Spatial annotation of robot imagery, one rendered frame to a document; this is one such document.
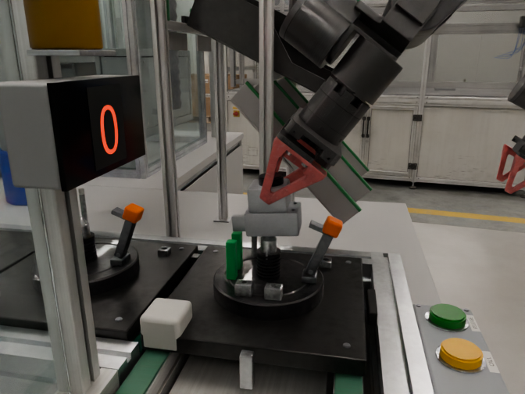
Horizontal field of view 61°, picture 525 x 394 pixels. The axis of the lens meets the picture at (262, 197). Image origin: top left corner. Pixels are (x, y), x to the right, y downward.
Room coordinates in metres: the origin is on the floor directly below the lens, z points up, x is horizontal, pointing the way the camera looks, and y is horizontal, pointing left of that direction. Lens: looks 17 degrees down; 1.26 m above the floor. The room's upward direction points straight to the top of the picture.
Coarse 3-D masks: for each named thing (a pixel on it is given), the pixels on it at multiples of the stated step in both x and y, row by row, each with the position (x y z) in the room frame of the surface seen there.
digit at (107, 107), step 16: (96, 96) 0.33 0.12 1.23; (112, 96) 0.35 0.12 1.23; (96, 112) 0.33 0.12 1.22; (112, 112) 0.35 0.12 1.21; (96, 128) 0.33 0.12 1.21; (112, 128) 0.35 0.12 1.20; (96, 144) 0.32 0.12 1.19; (112, 144) 0.35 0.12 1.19; (96, 160) 0.32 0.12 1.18; (112, 160) 0.34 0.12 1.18
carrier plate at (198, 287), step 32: (224, 256) 0.61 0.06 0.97; (192, 288) 0.52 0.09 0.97; (352, 288) 0.52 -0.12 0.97; (192, 320) 0.44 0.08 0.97; (224, 320) 0.44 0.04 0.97; (256, 320) 0.44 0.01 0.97; (288, 320) 0.44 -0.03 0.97; (320, 320) 0.44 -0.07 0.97; (352, 320) 0.44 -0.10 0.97; (192, 352) 0.41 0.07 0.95; (224, 352) 0.40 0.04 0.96; (256, 352) 0.39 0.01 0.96; (288, 352) 0.39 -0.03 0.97; (320, 352) 0.39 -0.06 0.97; (352, 352) 0.39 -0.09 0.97
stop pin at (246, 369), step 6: (240, 354) 0.39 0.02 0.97; (246, 354) 0.39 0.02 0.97; (252, 354) 0.39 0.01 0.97; (240, 360) 0.38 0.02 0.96; (246, 360) 0.38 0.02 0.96; (252, 360) 0.38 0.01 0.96; (240, 366) 0.38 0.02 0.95; (246, 366) 0.38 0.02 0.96; (252, 366) 0.38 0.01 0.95; (240, 372) 0.38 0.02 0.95; (246, 372) 0.38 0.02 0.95; (252, 372) 0.38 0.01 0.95; (240, 378) 0.38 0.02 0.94; (246, 378) 0.38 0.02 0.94; (252, 378) 0.38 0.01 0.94; (240, 384) 0.38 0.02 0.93; (246, 384) 0.38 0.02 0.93; (252, 384) 0.38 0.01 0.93
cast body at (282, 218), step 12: (276, 180) 0.50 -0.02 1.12; (288, 180) 0.52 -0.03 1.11; (252, 192) 0.49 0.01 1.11; (252, 204) 0.49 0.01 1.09; (264, 204) 0.49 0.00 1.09; (276, 204) 0.49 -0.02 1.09; (288, 204) 0.50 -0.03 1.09; (300, 204) 0.52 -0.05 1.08; (240, 216) 0.52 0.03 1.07; (252, 216) 0.50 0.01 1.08; (264, 216) 0.49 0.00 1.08; (276, 216) 0.49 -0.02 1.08; (288, 216) 0.49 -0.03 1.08; (300, 216) 0.51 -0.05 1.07; (240, 228) 0.52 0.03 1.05; (252, 228) 0.50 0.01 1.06; (264, 228) 0.49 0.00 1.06; (276, 228) 0.49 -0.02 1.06; (288, 228) 0.49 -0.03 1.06
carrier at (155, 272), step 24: (96, 240) 0.63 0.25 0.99; (96, 264) 0.54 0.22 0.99; (120, 264) 0.54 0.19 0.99; (144, 264) 0.59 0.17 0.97; (168, 264) 0.59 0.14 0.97; (96, 288) 0.50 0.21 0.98; (120, 288) 0.51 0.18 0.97; (144, 288) 0.51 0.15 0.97; (168, 288) 0.53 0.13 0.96; (96, 312) 0.46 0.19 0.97; (120, 312) 0.46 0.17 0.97; (144, 312) 0.46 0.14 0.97; (96, 336) 0.43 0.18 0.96; (120, 336) 0.42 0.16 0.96
